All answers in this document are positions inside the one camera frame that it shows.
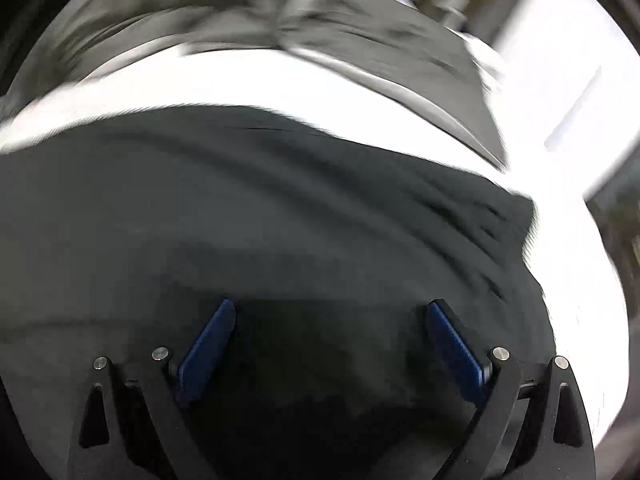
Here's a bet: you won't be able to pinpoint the grey duvet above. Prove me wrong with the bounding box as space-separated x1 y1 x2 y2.
0 0 508 171

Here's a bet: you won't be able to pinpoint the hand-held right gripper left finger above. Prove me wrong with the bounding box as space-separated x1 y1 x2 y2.
67 297 237 480

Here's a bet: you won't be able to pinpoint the black pants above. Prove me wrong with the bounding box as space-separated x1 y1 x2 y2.
0 104 558 480

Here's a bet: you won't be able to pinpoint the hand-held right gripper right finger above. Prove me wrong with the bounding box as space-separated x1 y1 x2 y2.
424 299 598 480

